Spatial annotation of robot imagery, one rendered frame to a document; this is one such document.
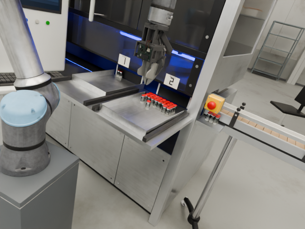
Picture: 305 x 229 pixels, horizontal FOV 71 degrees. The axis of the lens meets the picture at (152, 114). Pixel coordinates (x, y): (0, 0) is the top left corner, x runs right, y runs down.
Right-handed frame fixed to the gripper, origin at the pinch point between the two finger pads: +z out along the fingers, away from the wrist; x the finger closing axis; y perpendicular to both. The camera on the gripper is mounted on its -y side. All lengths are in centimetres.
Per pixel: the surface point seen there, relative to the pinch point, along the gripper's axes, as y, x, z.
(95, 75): -27, -54, 20
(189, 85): -35.6, 3.0, 5.8
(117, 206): -29, -17, 110
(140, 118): -9.6, -4.7, 21.4
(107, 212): -21, -19, 110
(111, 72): -41, -54, 20
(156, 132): -2.6, 8.1, 19.7
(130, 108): -12.9, -13.4, 21.4
